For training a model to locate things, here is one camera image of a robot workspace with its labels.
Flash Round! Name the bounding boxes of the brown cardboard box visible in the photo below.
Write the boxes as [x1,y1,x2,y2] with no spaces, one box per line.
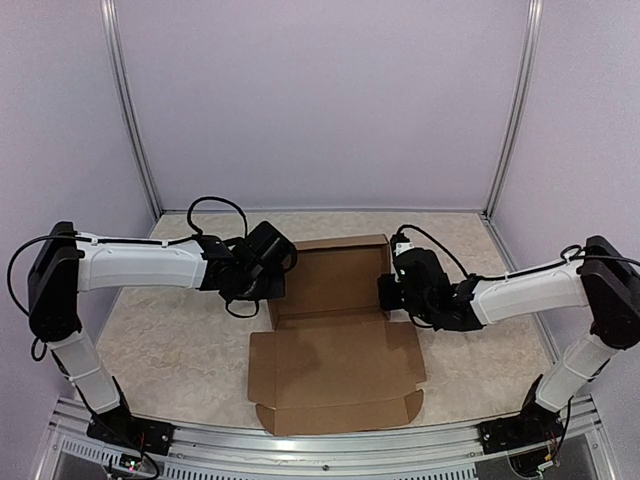
[247,234,426,436]

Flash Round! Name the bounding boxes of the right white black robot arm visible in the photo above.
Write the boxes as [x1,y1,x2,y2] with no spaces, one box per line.
[377,233,639,444]

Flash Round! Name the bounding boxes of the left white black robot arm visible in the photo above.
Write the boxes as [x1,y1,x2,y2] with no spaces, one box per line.
[28,221,298,445]

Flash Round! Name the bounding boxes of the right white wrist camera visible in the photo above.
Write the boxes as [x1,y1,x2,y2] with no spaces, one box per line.
[390,233,415,258]

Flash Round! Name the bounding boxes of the right aluminium side rail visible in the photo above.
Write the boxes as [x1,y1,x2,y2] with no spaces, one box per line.
[479,212,564,376]

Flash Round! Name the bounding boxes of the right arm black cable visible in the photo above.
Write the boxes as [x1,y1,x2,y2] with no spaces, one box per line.
[394,224,640,281]

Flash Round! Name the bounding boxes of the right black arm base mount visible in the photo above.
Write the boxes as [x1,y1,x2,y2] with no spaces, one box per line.
[477,414,564,454]

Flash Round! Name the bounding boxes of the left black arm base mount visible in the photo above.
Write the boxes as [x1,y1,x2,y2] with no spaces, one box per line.
[87,417,176,456]

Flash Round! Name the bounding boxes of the aluminium front frame rail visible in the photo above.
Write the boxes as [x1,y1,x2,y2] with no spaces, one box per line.
[34,394,621,480]

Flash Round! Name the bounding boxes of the left aluminium corner post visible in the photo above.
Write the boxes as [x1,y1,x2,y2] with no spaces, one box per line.
[99,0,164,220]

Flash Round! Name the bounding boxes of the aluminium corner post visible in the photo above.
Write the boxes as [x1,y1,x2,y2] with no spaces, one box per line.
[99,0,164,220]
[483,0,544,222]

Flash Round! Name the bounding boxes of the right aluminium corner post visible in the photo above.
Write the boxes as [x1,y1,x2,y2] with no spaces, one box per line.
[483,0,544,222]

